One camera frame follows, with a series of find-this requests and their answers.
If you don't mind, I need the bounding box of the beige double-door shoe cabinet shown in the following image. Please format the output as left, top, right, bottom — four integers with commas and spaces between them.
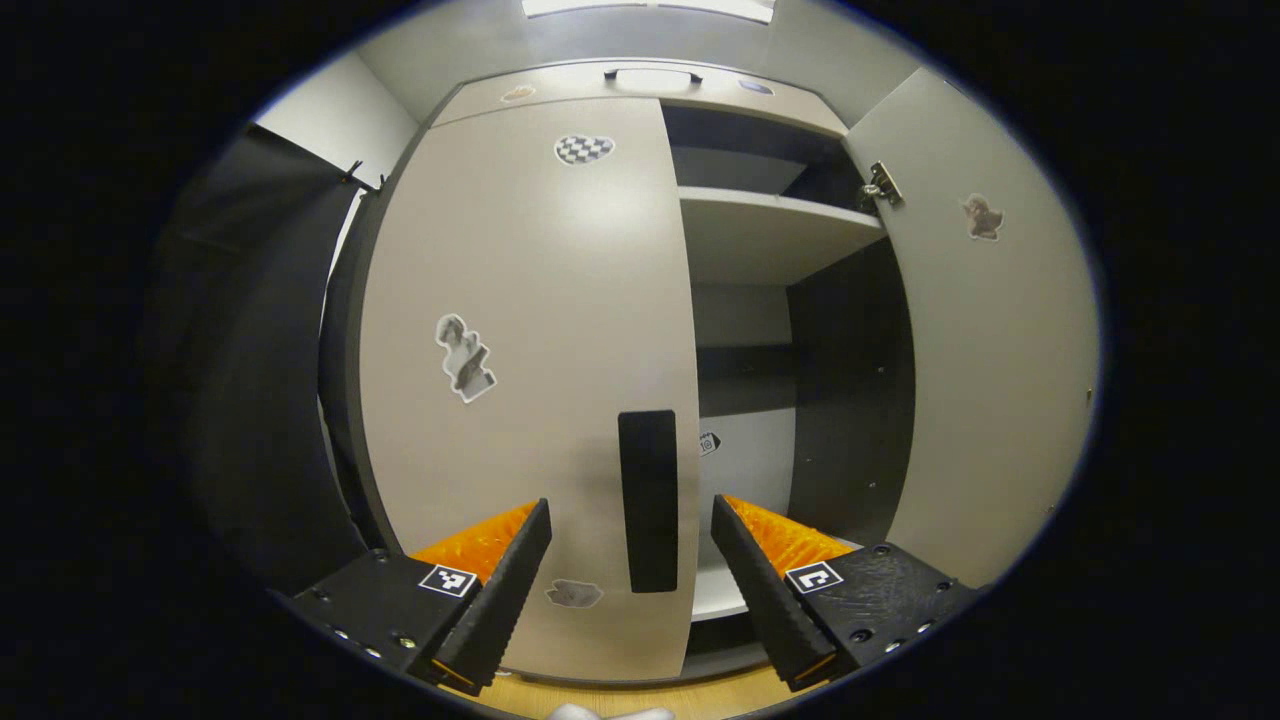
320, 58, 1103, 693

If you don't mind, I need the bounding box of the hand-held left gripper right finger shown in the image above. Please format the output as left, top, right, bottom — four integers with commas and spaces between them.
711, 494, 986, 693

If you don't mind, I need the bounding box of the large ceiling light panel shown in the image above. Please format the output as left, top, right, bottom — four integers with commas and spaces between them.
521, 0, 779, 24

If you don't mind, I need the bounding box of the black backdrop cloth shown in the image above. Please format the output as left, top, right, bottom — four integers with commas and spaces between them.
148, 125, 379, 598

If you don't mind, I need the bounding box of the beige cabinet drawer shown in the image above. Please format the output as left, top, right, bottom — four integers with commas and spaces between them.
432, 62, 849, 139

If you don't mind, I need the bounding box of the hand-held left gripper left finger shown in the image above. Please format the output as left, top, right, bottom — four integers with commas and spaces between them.
290, 498, 554, 698

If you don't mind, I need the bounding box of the black door handle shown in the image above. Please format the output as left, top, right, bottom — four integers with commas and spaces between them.
617, 409, 680, 595

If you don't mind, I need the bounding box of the white cabinet shelf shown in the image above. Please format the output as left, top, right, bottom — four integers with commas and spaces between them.
690, 562, 763, 622
679, 186, 890, 287

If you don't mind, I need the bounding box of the black drawer handle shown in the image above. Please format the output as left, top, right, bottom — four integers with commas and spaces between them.
603, 67, 704, 86

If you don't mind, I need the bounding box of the beige cabinet door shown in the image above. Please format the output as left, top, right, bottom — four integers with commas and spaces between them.
843, 67, 1102, 590
357, 97, 702, 682

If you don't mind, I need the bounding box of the metal right door hinge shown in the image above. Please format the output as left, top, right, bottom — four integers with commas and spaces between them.
859, 161, 905, 211

